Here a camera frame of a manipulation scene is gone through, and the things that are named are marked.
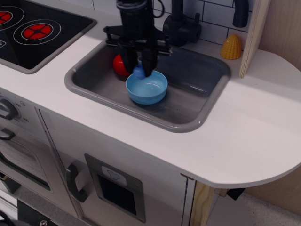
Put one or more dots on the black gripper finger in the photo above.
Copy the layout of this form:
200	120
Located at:
149	61
129	58

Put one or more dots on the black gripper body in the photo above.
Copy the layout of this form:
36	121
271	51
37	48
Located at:
138	33

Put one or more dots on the blue and grey toy spoon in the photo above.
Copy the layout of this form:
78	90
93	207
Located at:
138	70

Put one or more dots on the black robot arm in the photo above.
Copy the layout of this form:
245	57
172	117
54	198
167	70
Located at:
135	8

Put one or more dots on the light blue plastic bowl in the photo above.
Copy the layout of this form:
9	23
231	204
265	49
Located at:
149	90

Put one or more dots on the grey sink basin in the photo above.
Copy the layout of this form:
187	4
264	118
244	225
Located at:
195	82

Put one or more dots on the red toy apple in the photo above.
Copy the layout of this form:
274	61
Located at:
119	67

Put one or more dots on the dark grey toy faucet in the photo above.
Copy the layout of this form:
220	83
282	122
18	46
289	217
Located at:
208	20

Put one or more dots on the yellow toy corn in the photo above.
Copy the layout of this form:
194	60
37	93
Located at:
231	48

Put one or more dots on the black toy stovetop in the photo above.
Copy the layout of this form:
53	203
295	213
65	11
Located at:
32	34

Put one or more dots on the grey oven knob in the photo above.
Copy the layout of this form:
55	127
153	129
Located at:
7	110

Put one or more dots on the white cabinet door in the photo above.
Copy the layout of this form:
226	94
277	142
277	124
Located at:
167	194

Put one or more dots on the grey ice dispenser panel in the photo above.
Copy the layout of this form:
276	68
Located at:
117	188

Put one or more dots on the oven door with window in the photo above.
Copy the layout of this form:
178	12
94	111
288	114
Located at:
20	158

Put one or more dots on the wooden side post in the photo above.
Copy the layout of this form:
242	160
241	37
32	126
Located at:
257	23

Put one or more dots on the dark grey cabinet door handle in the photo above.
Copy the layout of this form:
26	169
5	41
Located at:
70	174

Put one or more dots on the dark grey oven handle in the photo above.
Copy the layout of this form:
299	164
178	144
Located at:
6	134

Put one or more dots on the black bracket under counter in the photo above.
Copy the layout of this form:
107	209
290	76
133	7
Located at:
235	193

